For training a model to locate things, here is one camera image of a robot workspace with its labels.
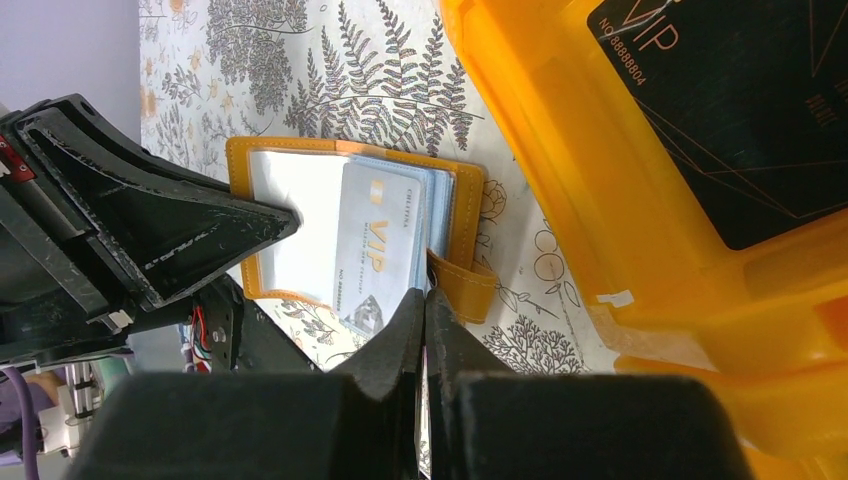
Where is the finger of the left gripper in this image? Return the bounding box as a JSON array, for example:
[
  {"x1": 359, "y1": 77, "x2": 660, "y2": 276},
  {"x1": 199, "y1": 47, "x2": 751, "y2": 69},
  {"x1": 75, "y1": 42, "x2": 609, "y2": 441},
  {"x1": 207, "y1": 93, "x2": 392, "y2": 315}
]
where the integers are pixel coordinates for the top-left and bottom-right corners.
[{"x1": 14, "y1": 94, "x2": 299, "y2": 311}]

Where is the white VIP card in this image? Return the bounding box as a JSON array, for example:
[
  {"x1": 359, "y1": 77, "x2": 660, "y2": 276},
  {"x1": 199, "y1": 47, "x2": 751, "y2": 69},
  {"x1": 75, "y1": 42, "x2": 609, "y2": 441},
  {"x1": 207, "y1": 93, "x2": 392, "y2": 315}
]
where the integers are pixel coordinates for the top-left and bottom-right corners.
[{"x1": 332, "y1": 160, "x2": 426, "y2": 339}]

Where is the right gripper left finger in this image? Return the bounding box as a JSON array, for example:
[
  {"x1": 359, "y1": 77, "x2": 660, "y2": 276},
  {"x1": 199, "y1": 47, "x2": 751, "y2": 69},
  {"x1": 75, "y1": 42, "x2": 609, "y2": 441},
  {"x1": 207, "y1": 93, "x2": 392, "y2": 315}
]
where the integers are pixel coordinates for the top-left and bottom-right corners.
[{"x1": 67, "y1": 289, "x2": 424, "y2": 479}]

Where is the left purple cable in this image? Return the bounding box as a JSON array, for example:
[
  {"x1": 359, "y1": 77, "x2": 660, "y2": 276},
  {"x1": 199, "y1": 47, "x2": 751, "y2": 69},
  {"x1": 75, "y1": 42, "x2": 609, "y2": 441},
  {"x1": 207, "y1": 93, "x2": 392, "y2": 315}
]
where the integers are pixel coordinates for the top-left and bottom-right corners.
[{"x1": 0, "y1": 367, "x2": 41, "y2": 480}]

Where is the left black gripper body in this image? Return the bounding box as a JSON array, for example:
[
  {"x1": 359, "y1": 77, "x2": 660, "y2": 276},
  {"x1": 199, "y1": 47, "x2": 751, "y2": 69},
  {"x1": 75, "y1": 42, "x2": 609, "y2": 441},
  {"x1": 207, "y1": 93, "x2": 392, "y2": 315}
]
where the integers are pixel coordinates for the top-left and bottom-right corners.
[{"x1": 1, "y1": 99, "x2": 146, "y2": 364}]

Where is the orange card holder wallet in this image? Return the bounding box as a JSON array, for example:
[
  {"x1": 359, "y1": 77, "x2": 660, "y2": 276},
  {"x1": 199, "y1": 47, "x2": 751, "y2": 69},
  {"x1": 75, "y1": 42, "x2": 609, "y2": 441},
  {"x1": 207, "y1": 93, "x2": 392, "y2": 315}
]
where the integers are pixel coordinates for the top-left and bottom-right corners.
[{"x1": 226, "y1": 136, "x2": 497, "y2": 324}]

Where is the yellow divided plastic bin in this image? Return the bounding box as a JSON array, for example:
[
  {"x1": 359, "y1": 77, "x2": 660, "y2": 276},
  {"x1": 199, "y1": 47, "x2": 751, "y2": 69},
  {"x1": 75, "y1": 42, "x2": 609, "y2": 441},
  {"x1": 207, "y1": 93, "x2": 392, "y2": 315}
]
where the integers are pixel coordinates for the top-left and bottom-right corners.
[{"x1": 439, "y1": 1, "x2": 847, "y2": 479}]

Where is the black VIP card stack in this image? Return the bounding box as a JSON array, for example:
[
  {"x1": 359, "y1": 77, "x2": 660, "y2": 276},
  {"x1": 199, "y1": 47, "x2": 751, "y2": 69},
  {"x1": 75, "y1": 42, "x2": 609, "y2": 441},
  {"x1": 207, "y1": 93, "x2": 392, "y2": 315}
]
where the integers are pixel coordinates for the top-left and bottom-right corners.
[{"x1": 587, "y1": 0, "x2": 847, "y2": 250}]

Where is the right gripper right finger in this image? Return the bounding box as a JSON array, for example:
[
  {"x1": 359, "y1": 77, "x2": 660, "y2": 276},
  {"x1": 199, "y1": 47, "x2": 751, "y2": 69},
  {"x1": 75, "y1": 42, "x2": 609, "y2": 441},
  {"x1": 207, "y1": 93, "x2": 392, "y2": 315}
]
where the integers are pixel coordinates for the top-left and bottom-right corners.
[{"x1": 425, "y1": 290, "x2": 752, "y2": 479}]

